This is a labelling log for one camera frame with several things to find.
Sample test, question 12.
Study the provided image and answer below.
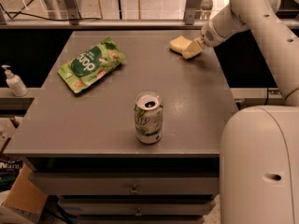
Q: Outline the green snack bag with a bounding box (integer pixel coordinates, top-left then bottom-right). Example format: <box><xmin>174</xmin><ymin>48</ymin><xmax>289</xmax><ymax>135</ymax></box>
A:
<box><xmin>58</xmin><ymin>37</ymin><xmax>126</xmax><ymax>93</ymax></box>

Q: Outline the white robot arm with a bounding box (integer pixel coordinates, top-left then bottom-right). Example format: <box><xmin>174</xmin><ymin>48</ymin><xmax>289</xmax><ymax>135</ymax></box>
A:
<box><xmin>182</xmin><ymin>0</ymin><xmax>299</xmax><ymax>224</ymax></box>

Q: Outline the grey side shelf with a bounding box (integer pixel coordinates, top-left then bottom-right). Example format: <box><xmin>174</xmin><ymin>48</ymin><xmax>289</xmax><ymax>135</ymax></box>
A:
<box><xmin>0</xmin><ymin>88</ymin><xmax>41</xmax><ymax>110</ymax></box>

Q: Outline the white pump bottle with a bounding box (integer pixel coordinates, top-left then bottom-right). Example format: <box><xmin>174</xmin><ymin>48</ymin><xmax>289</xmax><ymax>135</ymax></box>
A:
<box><xmin>2</xmin><ymin>64</ymin><xmax>29</xmax><ymax>97</ymax></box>

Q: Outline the green white soda can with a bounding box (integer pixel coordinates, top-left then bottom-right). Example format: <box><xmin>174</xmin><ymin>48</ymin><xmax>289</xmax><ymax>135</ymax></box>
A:
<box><xmin>134</xmin><ymin>91</ymin><xmax>164</xmax><ymax>145</ymax></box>

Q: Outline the cardboard box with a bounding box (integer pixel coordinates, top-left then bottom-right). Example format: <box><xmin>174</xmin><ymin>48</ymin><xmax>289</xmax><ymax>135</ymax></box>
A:
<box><xmin>0</xmin><ymin>165</ymin><xmax>48</xmax><ymax>224</ymax></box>

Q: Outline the metal railing frame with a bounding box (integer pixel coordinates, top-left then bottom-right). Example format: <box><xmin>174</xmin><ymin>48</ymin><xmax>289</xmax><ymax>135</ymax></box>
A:
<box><xmin>0</xmin><ymin>0</ymin><xmax>299</xmax><ymax>30</ymax></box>

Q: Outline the black cable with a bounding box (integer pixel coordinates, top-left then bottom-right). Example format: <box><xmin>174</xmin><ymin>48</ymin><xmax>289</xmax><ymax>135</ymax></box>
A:
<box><xmin>0</xmin><ymin>2</ymin><xmax>104</xmax><ymax>22</ymax></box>

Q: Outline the middle grey drawer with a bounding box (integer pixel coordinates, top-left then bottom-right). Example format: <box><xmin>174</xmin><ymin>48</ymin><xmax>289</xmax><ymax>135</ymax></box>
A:
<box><xmin>59</xmin><ymin>196</ymin><xmax>215</xmax><ymax>217</ymax></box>

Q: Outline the grey drawer cabinet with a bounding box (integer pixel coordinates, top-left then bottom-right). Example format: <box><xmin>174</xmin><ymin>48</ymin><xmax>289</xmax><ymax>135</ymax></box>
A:
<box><xmin>6</xmin><ymin>31</ymin><xmax>236</xmax><ymax>224</ymax></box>

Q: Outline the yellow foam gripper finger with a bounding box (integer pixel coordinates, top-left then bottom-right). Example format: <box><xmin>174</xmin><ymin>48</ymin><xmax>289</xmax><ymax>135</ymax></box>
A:
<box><xmin>182</xmin><ymin>37</ymin><xmax>206</xmax><ymax>60</ymax></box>

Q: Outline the grey drawer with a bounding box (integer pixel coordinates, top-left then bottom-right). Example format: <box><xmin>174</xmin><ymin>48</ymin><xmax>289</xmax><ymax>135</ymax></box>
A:
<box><xmin>59</xmin><ymin>196</ymin><xmax>215</xmax><ymax>217</ymax></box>
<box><xmin>29</xmin><ymin>173</ymin><xmax>219</xmax><ymax>196</ymax></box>

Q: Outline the yellow sponge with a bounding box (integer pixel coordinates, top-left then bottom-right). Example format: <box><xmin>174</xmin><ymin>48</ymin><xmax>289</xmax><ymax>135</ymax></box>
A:
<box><xmin>169</xmin><ymin>36</ymin><xmax>192</xmax><ymax>53</ymax></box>

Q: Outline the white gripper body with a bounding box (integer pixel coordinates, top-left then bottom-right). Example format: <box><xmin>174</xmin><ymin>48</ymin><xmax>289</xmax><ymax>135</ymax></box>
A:
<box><xmin>201</xmin><ymin>5</ymin><xmax>249</xmax><ymax>47</ymax></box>

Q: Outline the top grey drawer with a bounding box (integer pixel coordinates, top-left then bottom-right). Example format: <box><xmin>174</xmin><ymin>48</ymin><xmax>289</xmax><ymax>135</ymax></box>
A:
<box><xmin>29</xmin><ymin>173</ymin><xmax>219</xmax><ymax>196</ymax></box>

